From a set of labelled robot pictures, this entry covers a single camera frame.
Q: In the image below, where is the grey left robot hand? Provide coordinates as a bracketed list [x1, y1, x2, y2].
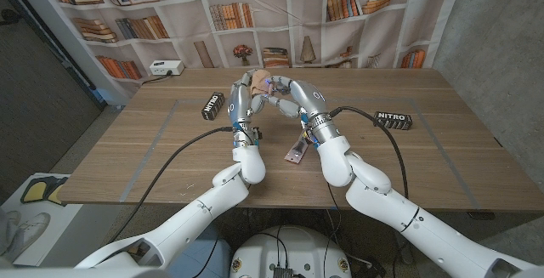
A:
[228, 70, 268, 131]

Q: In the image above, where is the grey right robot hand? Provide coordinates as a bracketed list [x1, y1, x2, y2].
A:
[263, 75, 331, 120]

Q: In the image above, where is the pink flat blister package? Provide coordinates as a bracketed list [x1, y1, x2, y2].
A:
[283, 131, 314, 165]

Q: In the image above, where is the black Nitro box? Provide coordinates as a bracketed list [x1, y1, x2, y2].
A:
[372, 111, 414, 131]
[201, 91, 227, 122]

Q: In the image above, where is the printed bookshelf backdrop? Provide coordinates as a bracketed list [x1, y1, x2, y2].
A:
[38, 0, 468, 103]

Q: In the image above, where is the white power outlet box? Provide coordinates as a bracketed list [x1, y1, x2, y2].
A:
[149, 60, 185, 77]

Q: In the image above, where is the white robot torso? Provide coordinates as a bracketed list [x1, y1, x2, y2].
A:
[229, 225, 353, 278]

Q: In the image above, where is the black floor device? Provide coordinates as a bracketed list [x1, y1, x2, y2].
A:
[350, 257, 387, 278]

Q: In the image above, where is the grey metal table leg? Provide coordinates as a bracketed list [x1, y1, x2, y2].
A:
[393, 235, 414, 266]

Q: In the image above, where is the dark grey door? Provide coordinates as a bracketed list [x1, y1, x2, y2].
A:
[0, 0, 107, 196]

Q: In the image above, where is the white floor board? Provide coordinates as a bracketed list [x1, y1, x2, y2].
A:
[0, 172, 85, 267]

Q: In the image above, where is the grey trouser leg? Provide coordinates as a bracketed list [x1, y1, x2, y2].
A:
[0, 226, 20, 267]

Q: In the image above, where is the black outlet power cord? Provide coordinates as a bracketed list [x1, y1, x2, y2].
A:
[141, 71, 173, 86]

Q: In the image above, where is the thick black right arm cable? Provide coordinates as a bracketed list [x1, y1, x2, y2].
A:
[329, 105, 410, 201]

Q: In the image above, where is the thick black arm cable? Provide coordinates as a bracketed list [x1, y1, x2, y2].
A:
[329, 105, 410, 201]
[108, 126, 235, 244]

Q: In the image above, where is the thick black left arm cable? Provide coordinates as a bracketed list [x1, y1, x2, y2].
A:
[108, 126, 235, 244]

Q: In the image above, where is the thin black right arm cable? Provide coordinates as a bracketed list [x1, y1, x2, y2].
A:
[321, 179, 343, 278]

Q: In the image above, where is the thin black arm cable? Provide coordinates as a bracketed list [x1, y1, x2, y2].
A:
[321, 179, 343, 278]
[201, 226, 222, 278]

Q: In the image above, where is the black torso cable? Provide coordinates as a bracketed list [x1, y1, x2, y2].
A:
[253, 225, 290, 269]

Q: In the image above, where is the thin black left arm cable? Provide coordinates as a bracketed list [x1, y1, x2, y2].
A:
[201, 226, 222, 278]

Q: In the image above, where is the black door handle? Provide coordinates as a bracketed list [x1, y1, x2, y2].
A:
[0, 9, 23, 27]

